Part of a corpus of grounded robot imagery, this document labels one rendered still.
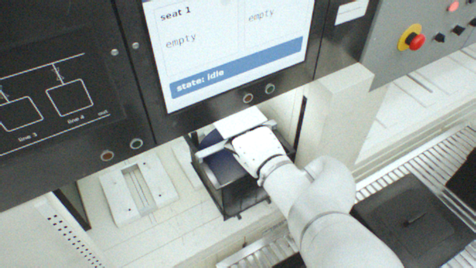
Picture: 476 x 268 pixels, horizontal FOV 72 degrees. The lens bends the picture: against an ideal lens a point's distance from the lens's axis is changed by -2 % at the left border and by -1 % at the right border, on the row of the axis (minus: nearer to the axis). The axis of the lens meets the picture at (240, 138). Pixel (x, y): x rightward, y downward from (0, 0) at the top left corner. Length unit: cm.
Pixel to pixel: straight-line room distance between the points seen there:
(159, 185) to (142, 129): 61
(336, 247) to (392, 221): 85
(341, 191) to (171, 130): 31
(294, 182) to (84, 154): 39
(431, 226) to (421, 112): 53
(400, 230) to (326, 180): 66
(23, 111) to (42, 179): 14
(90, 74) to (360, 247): 38
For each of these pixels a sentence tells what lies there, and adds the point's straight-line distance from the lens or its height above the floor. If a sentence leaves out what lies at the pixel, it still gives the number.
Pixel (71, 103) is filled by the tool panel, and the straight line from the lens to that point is 50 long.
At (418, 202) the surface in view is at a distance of 130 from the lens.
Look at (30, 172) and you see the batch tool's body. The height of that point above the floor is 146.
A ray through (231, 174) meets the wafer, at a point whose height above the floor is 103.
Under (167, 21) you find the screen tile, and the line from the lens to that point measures 47.
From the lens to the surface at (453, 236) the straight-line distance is 129.
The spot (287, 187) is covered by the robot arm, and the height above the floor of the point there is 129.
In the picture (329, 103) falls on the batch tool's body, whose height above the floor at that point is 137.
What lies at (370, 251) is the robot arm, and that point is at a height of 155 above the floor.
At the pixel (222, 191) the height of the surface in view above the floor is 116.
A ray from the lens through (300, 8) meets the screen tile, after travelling 59.
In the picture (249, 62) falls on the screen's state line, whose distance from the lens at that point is 58.
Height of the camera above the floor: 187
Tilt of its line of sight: 50 degrees down
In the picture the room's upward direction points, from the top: straight up
